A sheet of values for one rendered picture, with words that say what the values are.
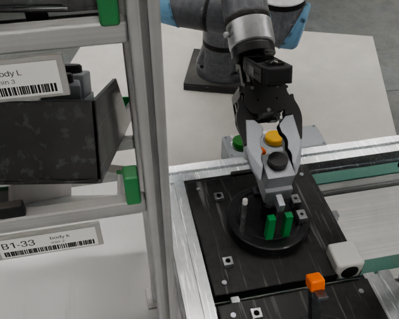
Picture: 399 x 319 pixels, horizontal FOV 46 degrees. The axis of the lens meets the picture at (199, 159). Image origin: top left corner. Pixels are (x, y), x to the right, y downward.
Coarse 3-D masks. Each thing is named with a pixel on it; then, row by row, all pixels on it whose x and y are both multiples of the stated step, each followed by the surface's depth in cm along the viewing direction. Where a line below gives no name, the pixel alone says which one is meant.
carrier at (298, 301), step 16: (336, 288) 72; (352, 288) 72; (368, 288) 72; (224, 304) 70; (240, 304) 70; (256, 304) 70; (272, 304) 70; (288, 304) 70; (304, 304) 70; (336, 304) 70; (352, 304) 70; (368, 304) 70
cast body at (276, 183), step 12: (264, 156) 72; (276, 156) 71; (288, 156) 72; (264, 168) 71; (276, 168) 70; (288, 168) 71; (264, 180) 71; (276, 180) 70; (288, 180) 71; (264, 192) 72; (276, 192) 72; (288, 192) 73; (276, 204) 73
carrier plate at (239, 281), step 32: (192, 192) 86; (224, 192) 86; (320, 192) 86; (224, 224) 81; (320, 224) 81; (224, 256) 76; (256, 256) 76; (288, 256) 76; (320, 256) 76; (224, 288) 72; (256, 288) 72; (288, 288) 74
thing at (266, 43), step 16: (240, 48) 74; (256, 48) 73; (272, 48) 74; (240, 64) 78; (240, 96) 74; (256, 96) 72; (272, 96) 72; (288, 96) 73; (256, 112) 71; (272, 112) 72
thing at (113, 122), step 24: (96, 96) 41; (120, 96) 54; (0, 120) 39; (24, 120) 39; (48, 120) 39; (72, 120) 40; (96, 120) 40; (120, 120) 53; (0, 144) 40; (24, 144) 40; (48, 144) 40; (72, 144) 40; (96, 144) 40; (0, 168) 41; (24, 168) 41; (48, 168) 41; (72, 168) 41; (96, 168) 41
